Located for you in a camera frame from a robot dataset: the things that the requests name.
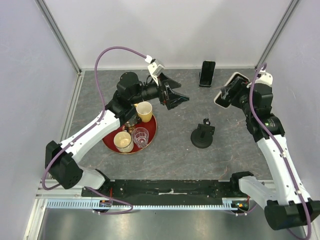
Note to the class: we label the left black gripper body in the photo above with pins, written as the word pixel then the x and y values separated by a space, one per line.
pixel 163 98

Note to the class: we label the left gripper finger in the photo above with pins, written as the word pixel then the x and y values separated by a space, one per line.
pixel 172 83
pixel 174 99

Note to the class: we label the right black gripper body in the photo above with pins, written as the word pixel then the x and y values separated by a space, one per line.
pixel 242 102

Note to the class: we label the blue-edged black phone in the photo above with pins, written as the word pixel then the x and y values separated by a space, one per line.
pixel 208 67

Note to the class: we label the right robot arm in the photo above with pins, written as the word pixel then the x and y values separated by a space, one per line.
pixel 290 205

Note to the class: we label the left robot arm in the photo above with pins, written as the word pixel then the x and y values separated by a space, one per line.
pixel 61 159

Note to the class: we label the yellow mug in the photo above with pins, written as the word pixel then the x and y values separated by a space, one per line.
pixel 144 111

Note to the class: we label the red round tray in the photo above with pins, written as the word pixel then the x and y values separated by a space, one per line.
pixel 151 126

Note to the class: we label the clear drinking glass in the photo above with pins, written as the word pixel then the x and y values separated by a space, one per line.
pixel 140 136

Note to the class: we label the cream cup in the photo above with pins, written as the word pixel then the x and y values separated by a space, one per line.
pixel 123 142

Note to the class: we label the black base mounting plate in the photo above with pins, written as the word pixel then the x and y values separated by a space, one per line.
pixel 184 192

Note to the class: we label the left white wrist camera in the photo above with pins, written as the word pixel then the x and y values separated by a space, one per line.
pixel 155 68

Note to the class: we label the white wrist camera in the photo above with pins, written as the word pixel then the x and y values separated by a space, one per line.
pixel 264 78
pixel 155 68

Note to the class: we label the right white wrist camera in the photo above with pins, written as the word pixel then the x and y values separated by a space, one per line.
pixel 264 78

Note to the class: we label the light blue cable duct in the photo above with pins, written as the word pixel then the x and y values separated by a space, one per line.
pixel 98 204

